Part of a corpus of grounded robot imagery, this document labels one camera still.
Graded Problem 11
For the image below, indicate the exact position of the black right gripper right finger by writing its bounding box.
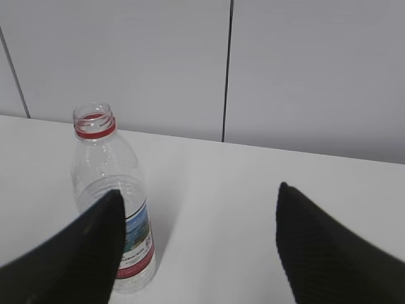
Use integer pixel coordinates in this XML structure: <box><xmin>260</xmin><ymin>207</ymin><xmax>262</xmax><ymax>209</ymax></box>
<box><xmin>275</xmin><ymin>182</ymin><xmax>404</xmax><ymax>303</ymax></box>

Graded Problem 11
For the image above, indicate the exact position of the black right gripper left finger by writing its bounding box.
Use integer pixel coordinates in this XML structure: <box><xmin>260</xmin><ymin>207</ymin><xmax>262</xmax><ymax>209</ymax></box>
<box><xmin>1</xmin><ymin>189</ymin><xmax>126</xmax><ymax>303</ymax></box>

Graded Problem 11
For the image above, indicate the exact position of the clear plastic water bottle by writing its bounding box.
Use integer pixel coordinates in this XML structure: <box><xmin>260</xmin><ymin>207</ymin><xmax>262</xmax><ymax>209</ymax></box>
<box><xmin>71</xmin><ymin>103</ymin><xmax>156</xmax><ymax>294</ymax></box>

